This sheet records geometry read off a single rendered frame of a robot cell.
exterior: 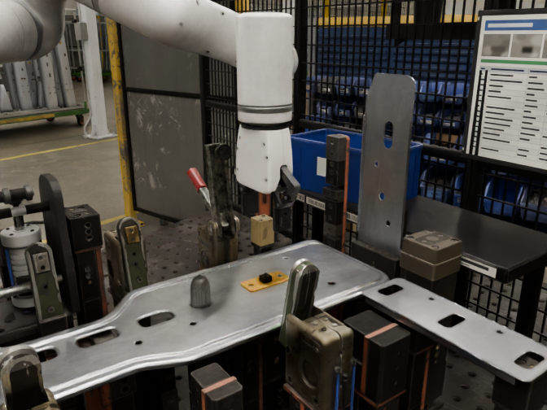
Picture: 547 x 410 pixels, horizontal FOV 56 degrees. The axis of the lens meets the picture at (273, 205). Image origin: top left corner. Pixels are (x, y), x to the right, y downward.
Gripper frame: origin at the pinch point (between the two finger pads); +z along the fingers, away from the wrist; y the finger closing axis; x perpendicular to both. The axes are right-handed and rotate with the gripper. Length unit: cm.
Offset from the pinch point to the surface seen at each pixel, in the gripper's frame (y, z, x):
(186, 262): -75, 42, 21
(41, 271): -12.2, 5.6, -32.8
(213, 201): -14.2, 0.8, -1.8
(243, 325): 9.7, 12.1, -10.6
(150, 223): -297, 112, 96
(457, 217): 4.1, 9.0, 47.9
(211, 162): -14.8, -6.5, -1.7
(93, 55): -675, -1, 181
